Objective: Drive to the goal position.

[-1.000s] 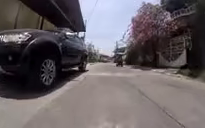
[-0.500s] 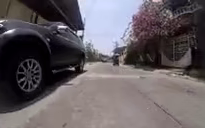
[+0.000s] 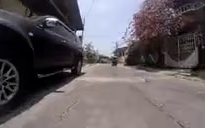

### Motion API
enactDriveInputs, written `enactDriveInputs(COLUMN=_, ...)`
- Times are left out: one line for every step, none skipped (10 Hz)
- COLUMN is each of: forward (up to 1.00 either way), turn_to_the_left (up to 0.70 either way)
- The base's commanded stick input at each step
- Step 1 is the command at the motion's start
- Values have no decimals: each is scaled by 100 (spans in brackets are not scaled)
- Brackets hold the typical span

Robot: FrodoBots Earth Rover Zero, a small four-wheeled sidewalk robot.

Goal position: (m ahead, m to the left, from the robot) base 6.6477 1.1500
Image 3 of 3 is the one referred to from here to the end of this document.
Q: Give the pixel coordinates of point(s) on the small distant vehicle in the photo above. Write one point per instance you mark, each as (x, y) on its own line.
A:
(114, 61)

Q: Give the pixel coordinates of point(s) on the green tree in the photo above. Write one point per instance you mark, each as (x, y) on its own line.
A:
(89, 53)

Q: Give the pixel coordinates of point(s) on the grey concrete road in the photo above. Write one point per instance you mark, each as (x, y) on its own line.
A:
(123, 96)

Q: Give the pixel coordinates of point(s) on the dark parked car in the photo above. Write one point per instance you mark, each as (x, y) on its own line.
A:
(40, 46)

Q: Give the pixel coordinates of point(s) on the building with overhanging roof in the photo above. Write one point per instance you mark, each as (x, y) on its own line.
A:
(61, 10)

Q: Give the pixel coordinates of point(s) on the pink flowering tree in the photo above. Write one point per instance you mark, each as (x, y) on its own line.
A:
(155, 20)

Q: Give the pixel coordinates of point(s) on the house with white gate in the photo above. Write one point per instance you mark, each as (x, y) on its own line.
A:
(186, 46)

